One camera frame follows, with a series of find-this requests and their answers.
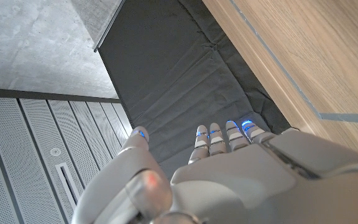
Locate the white ceiling slot vent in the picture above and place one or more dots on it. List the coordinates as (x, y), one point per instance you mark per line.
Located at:
(67, 182)

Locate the black fabric backdrop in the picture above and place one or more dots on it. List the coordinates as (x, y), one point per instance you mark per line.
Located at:
(172, 71)

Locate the round white ceiling sensor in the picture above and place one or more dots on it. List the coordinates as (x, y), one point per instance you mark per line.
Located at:
(55, 152)

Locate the light wooden panel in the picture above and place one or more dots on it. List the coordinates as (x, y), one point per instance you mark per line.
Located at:
(346, 118)

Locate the grey backdrop top rail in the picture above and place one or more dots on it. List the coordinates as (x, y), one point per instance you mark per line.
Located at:
(108, 28)

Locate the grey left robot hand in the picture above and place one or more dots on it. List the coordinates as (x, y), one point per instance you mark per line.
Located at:
(244, 186)

